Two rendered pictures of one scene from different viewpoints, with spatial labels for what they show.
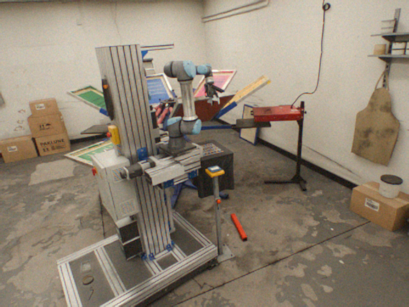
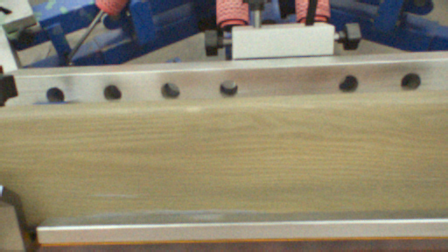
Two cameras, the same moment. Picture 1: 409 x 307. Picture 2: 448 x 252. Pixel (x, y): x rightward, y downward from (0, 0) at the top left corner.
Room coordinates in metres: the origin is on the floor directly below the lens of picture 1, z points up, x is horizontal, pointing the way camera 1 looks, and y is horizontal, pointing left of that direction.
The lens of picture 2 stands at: (2.82, 0.13, 1.46)
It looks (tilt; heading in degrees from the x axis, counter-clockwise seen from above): 51 degrees down; 26
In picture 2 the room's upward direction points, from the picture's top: 5 degrees counter-clockwise
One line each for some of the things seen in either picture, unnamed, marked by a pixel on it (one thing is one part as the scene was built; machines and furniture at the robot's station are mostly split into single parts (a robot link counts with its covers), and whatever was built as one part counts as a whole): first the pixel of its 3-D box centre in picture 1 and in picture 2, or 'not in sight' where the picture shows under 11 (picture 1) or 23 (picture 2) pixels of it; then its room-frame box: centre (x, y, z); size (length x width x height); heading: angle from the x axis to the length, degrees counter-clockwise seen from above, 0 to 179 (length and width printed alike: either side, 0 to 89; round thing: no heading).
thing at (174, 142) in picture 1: (176, 140); not in sight; (2.00, 0.21, 1.31); 0.15 x 0.15 x 0.10
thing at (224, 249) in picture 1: (217, 214); not in sight; (2.13, -0.08, 0.48); 0.22 x 0.22 x 0.96; 21
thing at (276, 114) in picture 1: (276, 113); not in sight; (3.47, -1.00, 1.06); 0.61 x 0.46 x 0.12; 81
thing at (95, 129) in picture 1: (129, 130); not in sight; (3.78, 1.07, 0.91); 1.34 x 0.40 x 0.08; 81
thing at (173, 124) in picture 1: (175, 125); not in sight; (2.00, 0.20, 1.42); 0.13 x 0.12 x 0.14; 68
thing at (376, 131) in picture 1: (377, 117); not in sight; (2.90, -2.00, 1.06); 0.53 x 0.07 x 1.05; 21
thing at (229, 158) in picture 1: (215, 176); not in sight; (2.43, -0.09, 0.74); 0.45 x 0.03 x 0.43; 111
